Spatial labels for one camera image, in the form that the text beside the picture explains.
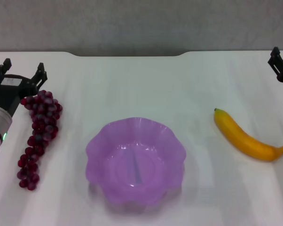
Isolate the purple wavy plastic bowl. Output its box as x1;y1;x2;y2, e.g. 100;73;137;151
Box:
85;117;187;205

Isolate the dark red grape bunch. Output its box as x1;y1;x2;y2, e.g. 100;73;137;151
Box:
16;90;63;191

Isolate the yellow banana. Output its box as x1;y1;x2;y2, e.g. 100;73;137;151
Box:
213;108;283;162

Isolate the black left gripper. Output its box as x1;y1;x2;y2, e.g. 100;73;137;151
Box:
0;58;48;117

